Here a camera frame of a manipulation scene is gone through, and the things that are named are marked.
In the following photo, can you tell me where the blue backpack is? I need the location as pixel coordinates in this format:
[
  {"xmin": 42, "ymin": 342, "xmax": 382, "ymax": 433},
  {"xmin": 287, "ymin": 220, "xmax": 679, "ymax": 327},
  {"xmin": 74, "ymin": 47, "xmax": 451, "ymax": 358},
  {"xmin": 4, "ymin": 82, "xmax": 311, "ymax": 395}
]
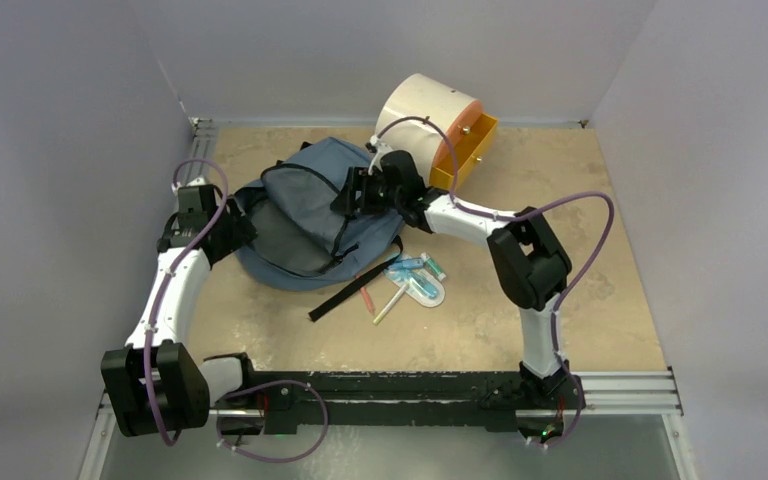
[{"xmin": 234, "ymin": 137, "xmax": 404, "ymax": 322}]

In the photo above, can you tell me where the yellow open drawer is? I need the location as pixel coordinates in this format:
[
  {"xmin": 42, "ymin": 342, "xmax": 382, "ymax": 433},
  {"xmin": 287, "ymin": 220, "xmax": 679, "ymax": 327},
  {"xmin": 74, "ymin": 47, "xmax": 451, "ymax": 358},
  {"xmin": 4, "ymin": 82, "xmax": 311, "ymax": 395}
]
[{"xmin": 429, "ymin": 113, "xmax": 498, "ymax": 191}]

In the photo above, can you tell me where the aluminium frame rail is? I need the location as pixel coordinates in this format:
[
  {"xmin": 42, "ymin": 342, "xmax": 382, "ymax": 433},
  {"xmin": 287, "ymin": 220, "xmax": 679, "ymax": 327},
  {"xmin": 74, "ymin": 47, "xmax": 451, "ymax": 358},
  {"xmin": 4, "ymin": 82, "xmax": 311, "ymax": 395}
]
[{"xmin": 95, "ymin": 367, "xmax": 683, "ymax": 417}]

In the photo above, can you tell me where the white marker pen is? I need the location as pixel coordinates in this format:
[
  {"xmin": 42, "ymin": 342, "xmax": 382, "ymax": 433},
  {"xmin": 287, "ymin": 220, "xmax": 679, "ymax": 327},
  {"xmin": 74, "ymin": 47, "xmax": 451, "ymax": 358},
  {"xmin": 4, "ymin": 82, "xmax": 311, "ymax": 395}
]
[{"xmin": 373, "ymin": 284, "xmax": 408, "ymax": 325}]

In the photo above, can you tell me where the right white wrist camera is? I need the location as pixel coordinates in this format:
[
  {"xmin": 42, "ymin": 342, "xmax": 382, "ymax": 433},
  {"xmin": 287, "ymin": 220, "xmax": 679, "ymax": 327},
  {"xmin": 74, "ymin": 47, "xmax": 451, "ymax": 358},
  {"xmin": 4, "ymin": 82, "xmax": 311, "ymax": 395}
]
[{"xmin": 365, "ymin": 135, "xmax": 393, "ymax": 175}]

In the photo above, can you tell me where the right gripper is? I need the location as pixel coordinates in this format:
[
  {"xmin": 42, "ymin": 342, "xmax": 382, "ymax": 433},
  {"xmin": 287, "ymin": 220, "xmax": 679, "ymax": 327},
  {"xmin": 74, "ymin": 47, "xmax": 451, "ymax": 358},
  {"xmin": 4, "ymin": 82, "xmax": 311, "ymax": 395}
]
[{"xmin": 331, "ymin": 167, "xmax": 404, "ymax": 216}]

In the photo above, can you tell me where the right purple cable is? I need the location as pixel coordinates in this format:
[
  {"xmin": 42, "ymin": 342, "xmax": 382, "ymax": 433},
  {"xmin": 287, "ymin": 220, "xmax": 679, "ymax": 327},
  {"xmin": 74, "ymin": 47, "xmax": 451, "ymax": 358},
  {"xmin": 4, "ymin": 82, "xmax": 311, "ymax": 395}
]
[{"xmin": 370, "ymin": 116, "xmax": 616, "ymax": 452}]

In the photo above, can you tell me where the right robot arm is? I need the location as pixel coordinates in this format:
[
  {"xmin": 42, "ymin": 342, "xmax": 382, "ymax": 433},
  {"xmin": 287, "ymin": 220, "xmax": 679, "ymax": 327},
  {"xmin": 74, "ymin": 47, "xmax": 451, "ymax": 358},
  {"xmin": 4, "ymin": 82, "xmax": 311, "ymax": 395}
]
[{"xmin": 331, "ymin": 150, "xmax": 582, "ymax": 407}]

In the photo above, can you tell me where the blister pack with blue items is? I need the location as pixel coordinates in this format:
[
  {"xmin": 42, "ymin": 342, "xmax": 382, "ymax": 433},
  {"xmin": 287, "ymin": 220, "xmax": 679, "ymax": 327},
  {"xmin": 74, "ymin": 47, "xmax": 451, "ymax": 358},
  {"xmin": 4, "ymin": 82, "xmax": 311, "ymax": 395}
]
[{"xmin": 384, "ymin": 254, "xmax": 445, "ymax": 308}]

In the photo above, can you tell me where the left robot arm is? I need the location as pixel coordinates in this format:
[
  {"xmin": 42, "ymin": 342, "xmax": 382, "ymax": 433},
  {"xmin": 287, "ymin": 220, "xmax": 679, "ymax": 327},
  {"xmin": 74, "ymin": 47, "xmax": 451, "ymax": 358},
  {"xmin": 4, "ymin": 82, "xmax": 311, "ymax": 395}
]
[{"xmin": 100, "ymin": 178, "xmax": 258, "ymax": 443}]

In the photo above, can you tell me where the green white glue stick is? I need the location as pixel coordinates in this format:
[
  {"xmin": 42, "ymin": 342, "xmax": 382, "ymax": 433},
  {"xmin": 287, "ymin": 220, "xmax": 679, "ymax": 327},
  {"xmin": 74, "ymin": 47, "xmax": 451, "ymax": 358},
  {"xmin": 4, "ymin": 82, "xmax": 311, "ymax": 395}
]
[{"xmin": 420, "ymin": 252, "xmax": 447, "ymax": 282}]

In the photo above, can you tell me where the cream round drawer cabinet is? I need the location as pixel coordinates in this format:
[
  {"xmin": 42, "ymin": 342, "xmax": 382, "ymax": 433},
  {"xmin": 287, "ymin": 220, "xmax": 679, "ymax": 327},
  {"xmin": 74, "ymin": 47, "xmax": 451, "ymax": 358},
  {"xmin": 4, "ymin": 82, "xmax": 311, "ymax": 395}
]
[{"xmin": 375, "ymin": 73, "xmax": 484, "ymax": 180}]

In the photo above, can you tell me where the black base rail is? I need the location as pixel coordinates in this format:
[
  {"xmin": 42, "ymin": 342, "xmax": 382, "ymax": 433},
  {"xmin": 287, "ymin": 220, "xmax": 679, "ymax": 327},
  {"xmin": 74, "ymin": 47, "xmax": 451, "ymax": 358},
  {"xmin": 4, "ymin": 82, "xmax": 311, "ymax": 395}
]
[{"xmin": 215, "ymin": 369, "xmax": 586, "ymax": 436}]

